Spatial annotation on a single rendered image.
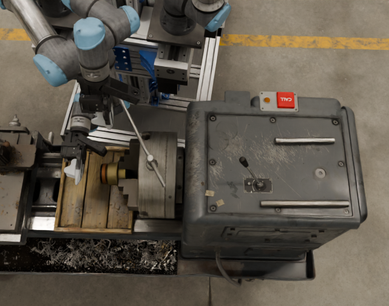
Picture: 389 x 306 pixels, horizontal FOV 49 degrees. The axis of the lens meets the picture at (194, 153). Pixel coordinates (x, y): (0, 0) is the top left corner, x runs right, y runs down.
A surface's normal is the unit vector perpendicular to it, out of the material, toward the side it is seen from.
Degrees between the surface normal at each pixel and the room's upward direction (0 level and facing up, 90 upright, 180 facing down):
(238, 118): 0
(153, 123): 0
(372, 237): 0
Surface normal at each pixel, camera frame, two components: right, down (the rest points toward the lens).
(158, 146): 0.04, -0.65
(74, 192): 0.04, -0.37
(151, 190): 0.02, 0.30
